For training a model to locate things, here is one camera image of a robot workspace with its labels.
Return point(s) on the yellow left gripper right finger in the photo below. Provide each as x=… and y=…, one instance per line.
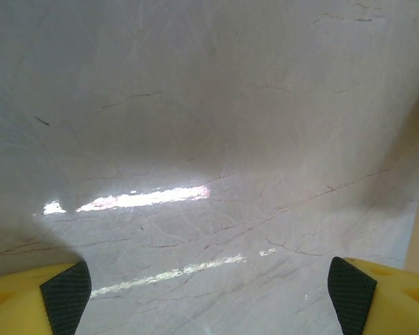
x=387, y=303

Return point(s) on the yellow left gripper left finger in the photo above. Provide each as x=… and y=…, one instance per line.
x=24, y=300

